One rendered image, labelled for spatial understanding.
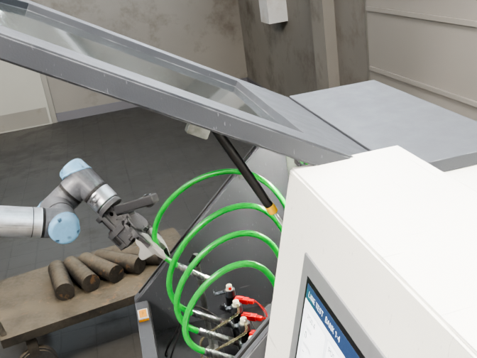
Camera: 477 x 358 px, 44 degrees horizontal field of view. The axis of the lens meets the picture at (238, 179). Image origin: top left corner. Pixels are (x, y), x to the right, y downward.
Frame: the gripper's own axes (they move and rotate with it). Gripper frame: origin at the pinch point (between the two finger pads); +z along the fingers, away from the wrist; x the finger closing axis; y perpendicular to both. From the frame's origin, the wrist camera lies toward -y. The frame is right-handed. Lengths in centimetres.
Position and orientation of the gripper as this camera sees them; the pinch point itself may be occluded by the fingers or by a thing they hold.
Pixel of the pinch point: (165, 251)
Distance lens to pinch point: 161.0
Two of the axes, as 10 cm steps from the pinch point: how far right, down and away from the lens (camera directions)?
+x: -2.7, 1.7, -9.5
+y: -6.4, 7.0, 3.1
